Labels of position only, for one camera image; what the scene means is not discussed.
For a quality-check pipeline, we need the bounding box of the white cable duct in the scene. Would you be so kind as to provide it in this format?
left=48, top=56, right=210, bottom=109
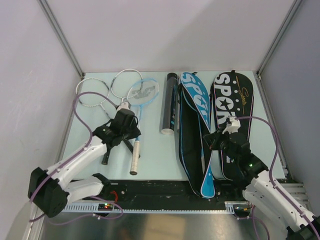
left=62, top=201, right=235, bottom=215

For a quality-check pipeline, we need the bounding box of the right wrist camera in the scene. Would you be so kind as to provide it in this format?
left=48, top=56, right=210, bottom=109
left=222, top=116, right=241, bottom=134

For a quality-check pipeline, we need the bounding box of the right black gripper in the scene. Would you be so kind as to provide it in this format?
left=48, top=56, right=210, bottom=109
left=203, top=126, right=238, bottom=163

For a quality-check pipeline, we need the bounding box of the white racket far left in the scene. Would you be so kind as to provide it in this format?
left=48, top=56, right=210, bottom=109
left=75, top=77, right=118, bottom=166

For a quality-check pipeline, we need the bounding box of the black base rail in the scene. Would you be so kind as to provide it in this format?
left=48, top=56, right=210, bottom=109
left=96, top=180, right=245, bottom=210

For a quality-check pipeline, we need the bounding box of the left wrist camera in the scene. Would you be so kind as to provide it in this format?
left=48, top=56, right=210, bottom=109
left=116, top=101, right=131, bottom=112

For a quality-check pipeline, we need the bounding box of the black shuttlecock tube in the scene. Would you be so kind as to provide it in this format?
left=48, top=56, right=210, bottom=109
left=160, top=72, right=178, bottom=135

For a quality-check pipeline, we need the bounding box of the white racket black grip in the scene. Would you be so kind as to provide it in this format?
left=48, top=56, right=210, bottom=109
left=109, top=68, right=144, bottom=159

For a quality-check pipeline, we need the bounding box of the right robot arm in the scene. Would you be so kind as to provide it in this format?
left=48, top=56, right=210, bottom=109
left=203, top=128, right=320, bottom=240

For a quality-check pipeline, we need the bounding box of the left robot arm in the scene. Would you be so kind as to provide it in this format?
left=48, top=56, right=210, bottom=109
left=27, top=108, right=141, bottom=218

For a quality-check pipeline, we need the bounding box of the white shuttlecock tube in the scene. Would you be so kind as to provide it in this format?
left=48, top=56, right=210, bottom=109
left=175, top=85, right=180, bottom=133

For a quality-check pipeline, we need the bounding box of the blue racket white grip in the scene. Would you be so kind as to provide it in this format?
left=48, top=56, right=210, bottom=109
left=127, top=78, right=160, bottom=176

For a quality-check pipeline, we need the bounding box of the blue racket bag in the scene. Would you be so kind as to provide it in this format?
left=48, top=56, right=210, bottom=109
left=177, top=72, right=216, bottom=199

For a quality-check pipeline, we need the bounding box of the black racket bag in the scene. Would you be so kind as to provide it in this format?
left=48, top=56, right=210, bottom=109
left=209, top=70, right=256, bottom=181

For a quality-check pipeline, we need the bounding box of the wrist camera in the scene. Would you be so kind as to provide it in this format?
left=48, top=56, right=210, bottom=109
left=222, top=116, right=241, bottom=134
left=116, top=101, right=131, bottom=112

